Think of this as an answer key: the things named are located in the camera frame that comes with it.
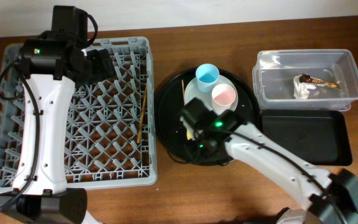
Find clear plastic bin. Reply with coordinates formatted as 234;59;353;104
252;49;358;111

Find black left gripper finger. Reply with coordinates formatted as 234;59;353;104
94;49;116;82
75;50;104;88

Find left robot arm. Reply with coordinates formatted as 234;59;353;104
0;6;116;223

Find pink cup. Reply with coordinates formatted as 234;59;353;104
211;84;236;111

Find grey plate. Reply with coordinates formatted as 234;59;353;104
185;75;239;114

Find wooden chopstick on tray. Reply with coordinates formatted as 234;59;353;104
181;80;186;105

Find light blue cup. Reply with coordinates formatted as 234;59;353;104
195;63;219;93

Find white tissue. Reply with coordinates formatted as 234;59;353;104
293;75;316;100

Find round black tray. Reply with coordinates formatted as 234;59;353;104
155;68;262;166

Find wooden chopstick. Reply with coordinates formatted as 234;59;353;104
181;80;186;105
137;84;147;144

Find grey dishwasher rack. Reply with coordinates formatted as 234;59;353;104
0;37;157;194

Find gold snack wrapper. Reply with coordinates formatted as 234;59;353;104
299;73;341;90

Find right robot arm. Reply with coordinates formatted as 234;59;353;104
180;98;358;224

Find rectangular black tray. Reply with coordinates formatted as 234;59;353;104
261;110;353;166

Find yellow bowl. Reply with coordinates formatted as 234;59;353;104
186;128;195;140

